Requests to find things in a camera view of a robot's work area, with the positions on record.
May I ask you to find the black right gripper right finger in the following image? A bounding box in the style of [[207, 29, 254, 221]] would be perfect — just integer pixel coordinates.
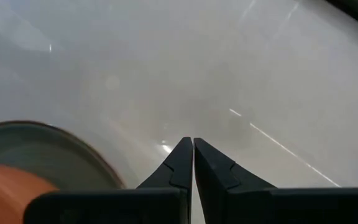
[[193, 138, 358, 224]]

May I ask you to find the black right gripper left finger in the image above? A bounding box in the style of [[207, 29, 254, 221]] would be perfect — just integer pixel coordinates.
[[22, 136, 194, 224]]

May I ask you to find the grey-green round plate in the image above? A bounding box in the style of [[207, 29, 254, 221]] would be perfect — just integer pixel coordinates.
[[0, 120, 127, 191]]

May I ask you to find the orange bowl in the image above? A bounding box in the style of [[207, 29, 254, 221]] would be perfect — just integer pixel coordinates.
[[0, 162, 59, 224]]

